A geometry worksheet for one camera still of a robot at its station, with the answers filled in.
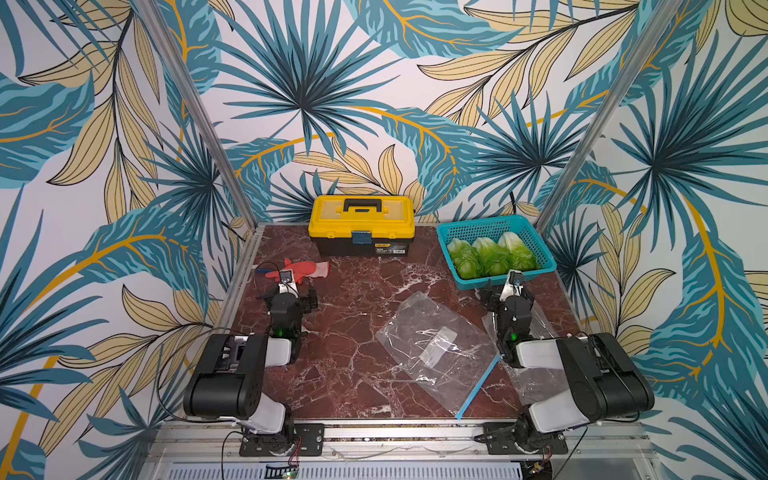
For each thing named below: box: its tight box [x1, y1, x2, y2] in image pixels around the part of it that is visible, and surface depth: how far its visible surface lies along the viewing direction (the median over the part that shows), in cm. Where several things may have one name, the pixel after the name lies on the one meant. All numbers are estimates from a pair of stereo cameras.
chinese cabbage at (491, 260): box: [472, 236, 509, 277], surface depth 100 cm
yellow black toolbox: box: [308, 195, 416, 257], surface depth 100 cm
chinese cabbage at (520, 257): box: [498, 231, 541, 275], surface depth 102 cm
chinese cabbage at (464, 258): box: [447, 238, 480, 279], surface depth 100 cm
